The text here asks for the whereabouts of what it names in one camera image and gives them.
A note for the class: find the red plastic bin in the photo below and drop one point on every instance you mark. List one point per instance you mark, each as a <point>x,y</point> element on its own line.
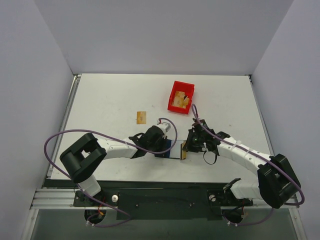
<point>188,88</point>

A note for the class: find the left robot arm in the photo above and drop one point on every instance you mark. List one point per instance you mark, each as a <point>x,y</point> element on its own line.
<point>84,156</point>

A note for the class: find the gold card face up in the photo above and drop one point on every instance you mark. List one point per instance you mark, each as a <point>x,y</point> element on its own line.
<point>141,117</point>

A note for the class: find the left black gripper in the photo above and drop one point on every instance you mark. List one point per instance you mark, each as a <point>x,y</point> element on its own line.
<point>162,144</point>

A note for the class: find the gold card magnetic stripe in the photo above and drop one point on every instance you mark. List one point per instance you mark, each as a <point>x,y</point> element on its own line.
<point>183,152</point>

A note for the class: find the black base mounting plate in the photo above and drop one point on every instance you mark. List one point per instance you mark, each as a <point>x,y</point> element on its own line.
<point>165,200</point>

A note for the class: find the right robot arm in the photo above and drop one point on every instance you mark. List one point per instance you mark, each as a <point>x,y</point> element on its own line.
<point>276,180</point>

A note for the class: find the blue leather card holder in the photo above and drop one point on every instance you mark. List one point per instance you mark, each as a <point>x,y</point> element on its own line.
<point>176,152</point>

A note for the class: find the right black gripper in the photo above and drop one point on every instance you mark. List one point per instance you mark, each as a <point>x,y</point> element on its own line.
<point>189,141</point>

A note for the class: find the gold cards in bin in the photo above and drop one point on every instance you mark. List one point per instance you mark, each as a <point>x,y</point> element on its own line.
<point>180,100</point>

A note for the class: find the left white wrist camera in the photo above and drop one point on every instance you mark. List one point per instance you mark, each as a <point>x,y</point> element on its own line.
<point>164,126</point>

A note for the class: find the aluminium frame rail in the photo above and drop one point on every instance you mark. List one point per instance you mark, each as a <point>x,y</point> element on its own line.
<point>52,199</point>

